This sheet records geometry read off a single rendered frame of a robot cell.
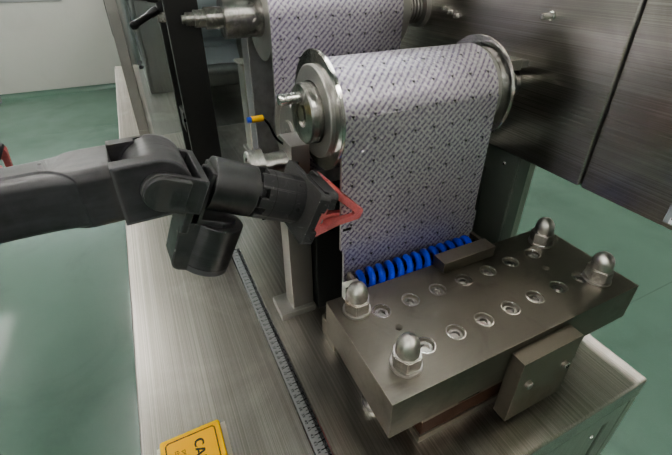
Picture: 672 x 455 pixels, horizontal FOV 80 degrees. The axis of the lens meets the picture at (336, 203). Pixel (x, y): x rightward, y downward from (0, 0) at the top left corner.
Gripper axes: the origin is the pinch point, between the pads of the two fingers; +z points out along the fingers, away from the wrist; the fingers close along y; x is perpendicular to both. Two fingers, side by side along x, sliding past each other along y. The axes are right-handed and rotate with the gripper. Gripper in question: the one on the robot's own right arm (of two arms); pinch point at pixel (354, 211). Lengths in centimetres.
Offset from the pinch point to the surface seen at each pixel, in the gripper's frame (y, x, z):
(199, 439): 8.2, -29.2, -13.4
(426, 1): -28.0, 32.2, 17.1
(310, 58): -7.4, 15.2, -10.2
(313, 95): -3.7, 11.7, -9.9
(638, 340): -10, -38, 182
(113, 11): -102, 4, -28
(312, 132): -2.7, 7.7, -8.7
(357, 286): 7.4, -6.5, -0.7
